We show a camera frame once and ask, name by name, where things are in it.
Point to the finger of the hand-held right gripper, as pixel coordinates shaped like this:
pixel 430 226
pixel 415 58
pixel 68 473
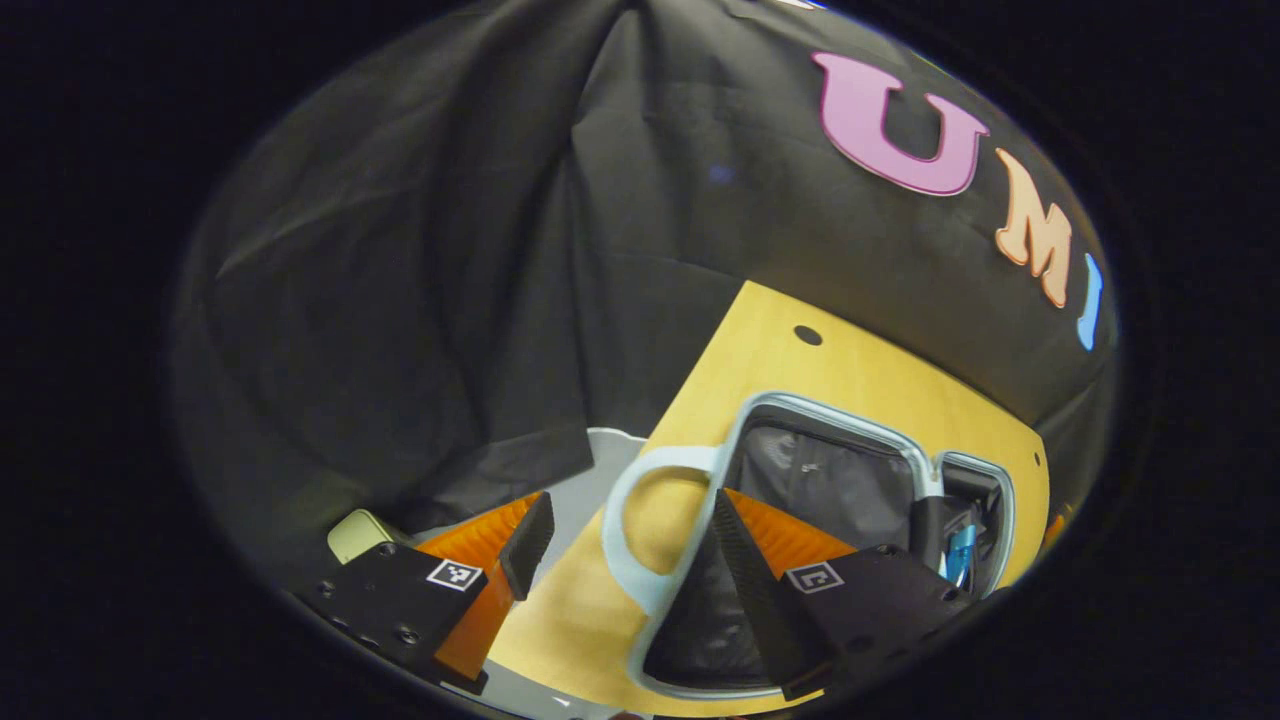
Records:
pixel 1052 530

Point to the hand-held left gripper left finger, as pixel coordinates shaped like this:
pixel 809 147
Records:
pixel 527 545

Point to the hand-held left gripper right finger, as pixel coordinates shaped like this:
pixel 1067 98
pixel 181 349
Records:
pixel 745 580

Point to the green bottle with blue cap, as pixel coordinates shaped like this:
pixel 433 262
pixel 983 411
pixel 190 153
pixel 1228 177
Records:
pixel 962 555

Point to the light blue suitcase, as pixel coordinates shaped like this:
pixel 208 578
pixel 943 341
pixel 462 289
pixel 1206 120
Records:
pixel 830 480

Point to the pale green object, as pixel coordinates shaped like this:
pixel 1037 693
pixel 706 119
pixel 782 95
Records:
pixel 355 535

